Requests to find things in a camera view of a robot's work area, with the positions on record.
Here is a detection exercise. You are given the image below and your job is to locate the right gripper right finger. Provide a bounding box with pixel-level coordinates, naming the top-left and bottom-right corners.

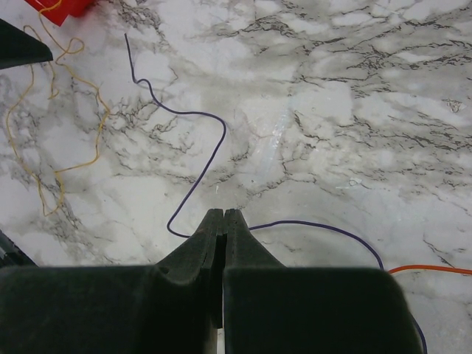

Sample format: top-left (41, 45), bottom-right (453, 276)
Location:
top-left (223, 209), bottom-right (422, 353)

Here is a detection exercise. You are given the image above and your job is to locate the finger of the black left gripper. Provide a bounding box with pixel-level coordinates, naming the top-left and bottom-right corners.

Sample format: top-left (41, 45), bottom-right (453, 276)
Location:
top-left (0, 20), bottom-right (53, 70)

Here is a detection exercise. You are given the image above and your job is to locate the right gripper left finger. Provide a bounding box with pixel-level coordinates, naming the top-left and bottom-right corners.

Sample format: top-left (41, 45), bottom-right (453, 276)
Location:
top-left (1, 209), bottom-right (224, 353)

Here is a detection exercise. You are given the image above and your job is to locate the purple cable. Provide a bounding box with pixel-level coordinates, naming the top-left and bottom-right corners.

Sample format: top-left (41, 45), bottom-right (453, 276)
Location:
top-left (124, 32), bottom-right (428, 354)

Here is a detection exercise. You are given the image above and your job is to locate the orange cable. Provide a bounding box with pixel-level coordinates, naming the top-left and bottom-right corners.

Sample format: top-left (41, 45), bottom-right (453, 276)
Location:
top-left (386, 264), bottom-right (472, 277)

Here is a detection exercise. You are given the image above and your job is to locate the red plastic bin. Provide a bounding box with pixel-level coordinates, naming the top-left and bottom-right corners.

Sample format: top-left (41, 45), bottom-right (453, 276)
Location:
top-left (25, 0), bottom-right (95, 27)

